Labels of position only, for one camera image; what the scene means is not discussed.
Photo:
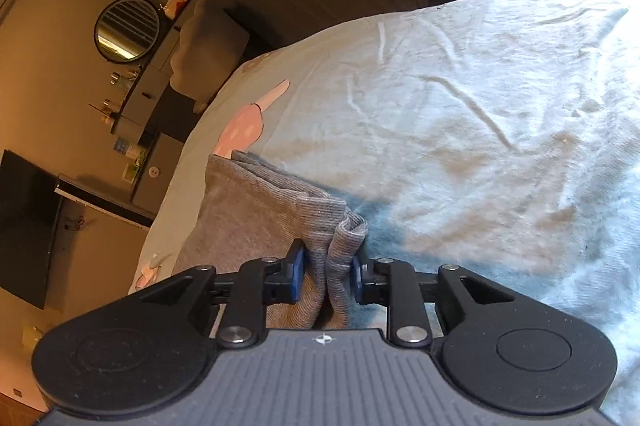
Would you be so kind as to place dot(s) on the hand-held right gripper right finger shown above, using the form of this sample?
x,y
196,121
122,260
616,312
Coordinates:
x,y
356,277

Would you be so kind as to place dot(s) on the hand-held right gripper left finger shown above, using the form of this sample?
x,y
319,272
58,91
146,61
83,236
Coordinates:
x,y
298,267

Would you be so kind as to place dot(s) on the grey pants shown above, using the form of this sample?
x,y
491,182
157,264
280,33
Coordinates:
x,y
260,226

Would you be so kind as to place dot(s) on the light blue printed bed sheet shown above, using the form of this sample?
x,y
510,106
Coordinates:
x,y
430,140

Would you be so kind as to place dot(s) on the grey vanity desk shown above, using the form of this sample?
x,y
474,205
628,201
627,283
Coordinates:
x,y
147,105

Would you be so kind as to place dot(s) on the grey upholstered chair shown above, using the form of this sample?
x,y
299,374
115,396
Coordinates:
x,y
207,50

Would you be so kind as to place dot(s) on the black television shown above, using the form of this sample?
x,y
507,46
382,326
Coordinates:
x,y
27,228

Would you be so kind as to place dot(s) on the round black-framed mirror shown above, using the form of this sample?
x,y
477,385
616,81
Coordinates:
x,y
128,28

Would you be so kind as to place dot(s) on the white wall socket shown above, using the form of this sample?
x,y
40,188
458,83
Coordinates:
x,y
154,172

